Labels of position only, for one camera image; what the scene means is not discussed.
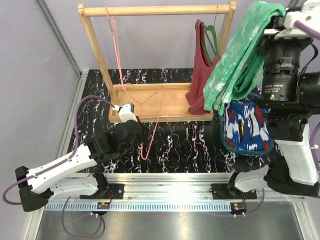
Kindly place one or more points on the maroon tank top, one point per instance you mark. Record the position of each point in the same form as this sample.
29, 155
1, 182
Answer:
201, 72

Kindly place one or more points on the green patterned garment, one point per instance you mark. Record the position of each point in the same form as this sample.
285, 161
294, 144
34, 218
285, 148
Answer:
240, 68

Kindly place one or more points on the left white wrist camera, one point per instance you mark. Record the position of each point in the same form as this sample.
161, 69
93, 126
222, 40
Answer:
125, 113

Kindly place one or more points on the aluminium mounting rail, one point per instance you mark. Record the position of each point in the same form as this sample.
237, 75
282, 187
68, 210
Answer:
155, 192

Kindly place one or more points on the teal transparent plastic bin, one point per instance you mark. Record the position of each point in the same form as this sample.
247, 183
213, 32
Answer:
240, 150

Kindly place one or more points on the black marbled table mat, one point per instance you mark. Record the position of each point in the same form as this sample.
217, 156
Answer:
171, 147

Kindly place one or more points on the green plastic hanger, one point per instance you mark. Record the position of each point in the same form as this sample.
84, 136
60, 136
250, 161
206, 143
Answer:
211, 36

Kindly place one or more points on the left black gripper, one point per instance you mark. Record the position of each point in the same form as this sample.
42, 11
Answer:
144, 133

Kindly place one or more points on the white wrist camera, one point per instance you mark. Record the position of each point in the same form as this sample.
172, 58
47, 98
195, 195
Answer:
301, 21
125, 113

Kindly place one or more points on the blue patterned trousers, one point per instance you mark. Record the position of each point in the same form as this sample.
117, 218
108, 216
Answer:
247, 127

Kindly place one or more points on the wooden clothes rack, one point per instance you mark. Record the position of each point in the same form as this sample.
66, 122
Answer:
163, 102

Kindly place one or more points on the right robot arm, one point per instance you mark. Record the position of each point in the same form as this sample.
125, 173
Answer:
295, 172

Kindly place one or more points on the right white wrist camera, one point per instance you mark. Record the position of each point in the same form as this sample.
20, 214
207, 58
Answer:
301, 21

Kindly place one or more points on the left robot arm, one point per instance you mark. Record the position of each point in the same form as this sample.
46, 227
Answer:
38, 186

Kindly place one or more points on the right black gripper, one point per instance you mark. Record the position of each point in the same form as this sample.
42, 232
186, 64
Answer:
270, 42

